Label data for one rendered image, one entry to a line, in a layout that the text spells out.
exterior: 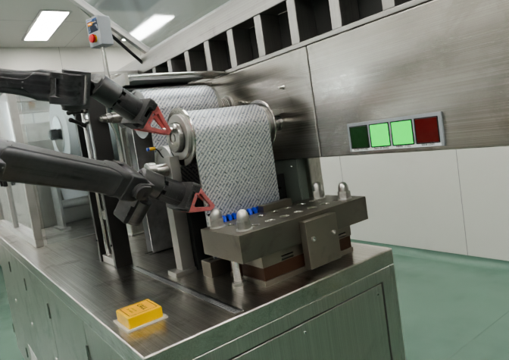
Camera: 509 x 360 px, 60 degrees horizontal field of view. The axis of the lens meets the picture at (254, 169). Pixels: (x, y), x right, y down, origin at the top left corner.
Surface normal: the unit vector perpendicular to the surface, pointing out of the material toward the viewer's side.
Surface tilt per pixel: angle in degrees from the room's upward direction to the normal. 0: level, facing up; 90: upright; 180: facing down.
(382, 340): 90
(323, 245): 90
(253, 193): 90
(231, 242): 90
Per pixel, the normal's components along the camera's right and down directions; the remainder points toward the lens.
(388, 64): -0.79, 0.17
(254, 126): 0.59, -0.02
